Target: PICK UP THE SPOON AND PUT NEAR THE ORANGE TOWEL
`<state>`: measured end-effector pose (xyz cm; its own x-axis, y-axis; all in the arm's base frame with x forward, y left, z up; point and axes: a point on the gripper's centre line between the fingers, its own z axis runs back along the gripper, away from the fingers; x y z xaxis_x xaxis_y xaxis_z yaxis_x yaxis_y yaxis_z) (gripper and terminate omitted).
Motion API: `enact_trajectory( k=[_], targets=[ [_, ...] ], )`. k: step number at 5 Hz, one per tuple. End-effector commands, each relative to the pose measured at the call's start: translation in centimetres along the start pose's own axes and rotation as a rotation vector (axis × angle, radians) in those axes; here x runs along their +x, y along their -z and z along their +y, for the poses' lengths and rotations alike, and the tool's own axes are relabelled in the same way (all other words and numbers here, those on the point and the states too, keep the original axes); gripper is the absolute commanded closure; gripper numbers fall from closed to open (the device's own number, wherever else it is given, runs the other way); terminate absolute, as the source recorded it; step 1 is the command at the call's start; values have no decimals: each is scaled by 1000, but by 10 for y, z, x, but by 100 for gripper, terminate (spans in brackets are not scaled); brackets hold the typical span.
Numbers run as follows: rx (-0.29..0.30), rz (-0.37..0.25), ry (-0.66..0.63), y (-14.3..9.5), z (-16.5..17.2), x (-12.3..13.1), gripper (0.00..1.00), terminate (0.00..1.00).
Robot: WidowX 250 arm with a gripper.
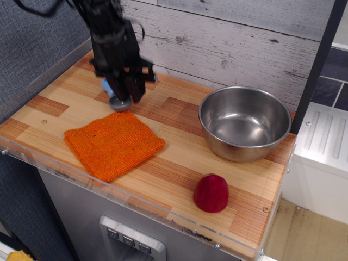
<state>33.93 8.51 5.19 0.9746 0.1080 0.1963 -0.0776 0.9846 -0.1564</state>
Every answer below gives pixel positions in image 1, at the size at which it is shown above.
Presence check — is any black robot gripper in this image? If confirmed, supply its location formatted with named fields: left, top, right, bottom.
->
left=90, top=20, right=158, bottom=103

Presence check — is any blue handled grey spoon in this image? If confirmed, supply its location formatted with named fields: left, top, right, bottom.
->
left=101, top=79, right=132, bottom=112

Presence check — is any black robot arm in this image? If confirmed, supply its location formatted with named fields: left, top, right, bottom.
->
left=73, top=1, right=157, bottom=103

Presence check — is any orange knitted towel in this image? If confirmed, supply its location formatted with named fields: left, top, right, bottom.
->
left=64, top=111, right=165, bottom=182

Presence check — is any clear acrylic front guard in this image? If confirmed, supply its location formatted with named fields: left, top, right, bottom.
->
left=1, top=138, right=265, bottom=260

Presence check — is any stainless steel bowl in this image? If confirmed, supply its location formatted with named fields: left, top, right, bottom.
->
left=198, top=86, right=292, bottom=163

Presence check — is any red plastic fruit half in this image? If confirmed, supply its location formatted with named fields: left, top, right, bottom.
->
left=193, top=173, right=229, bottom=213

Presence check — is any grey cabinet with dispenser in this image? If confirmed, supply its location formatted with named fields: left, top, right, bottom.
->
left=39, top=170, right=237, bottom=260

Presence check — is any yellow object at corner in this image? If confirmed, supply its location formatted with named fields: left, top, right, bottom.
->
left=6, top=251, right=33, bottom=261

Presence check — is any white toy sink unit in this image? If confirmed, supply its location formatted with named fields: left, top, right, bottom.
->
left=281, top=103, right=347, bottom=223

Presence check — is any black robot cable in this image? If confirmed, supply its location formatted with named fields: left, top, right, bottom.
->
left=13, top=0, right=66, bottom=17

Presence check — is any black right frame post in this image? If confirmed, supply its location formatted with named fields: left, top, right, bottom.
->
left=290, top=0, right=347, bottom=135

